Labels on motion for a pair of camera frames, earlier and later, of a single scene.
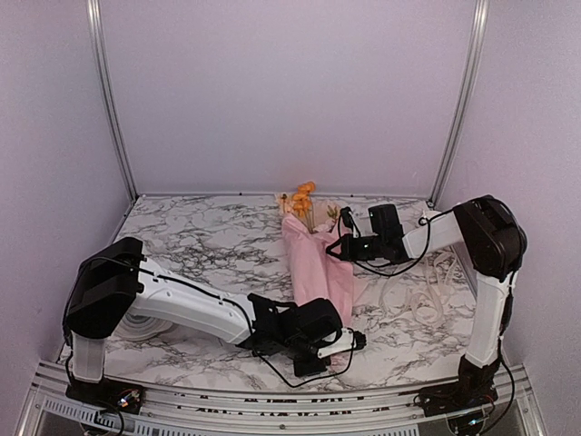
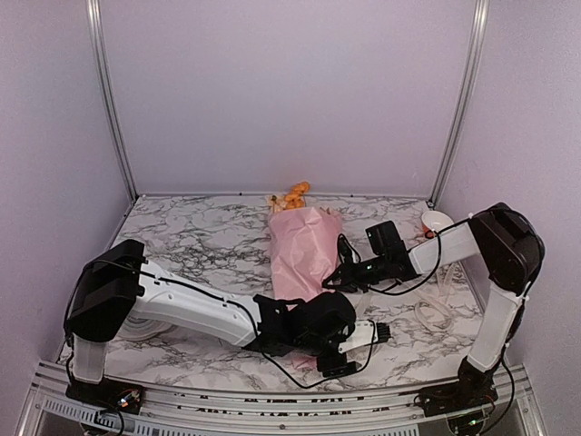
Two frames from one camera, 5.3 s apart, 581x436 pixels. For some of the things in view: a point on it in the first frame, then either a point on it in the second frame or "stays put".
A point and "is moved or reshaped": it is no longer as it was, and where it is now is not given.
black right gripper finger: (341, 255) -> (348, 277)
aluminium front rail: (48, 411) stays put
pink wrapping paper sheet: (314, 272) is moved or reshaped
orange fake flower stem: (302, 203) is moved or reshaped
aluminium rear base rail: (279, 196) stays put
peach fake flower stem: (285, 204) is moved or reshaped
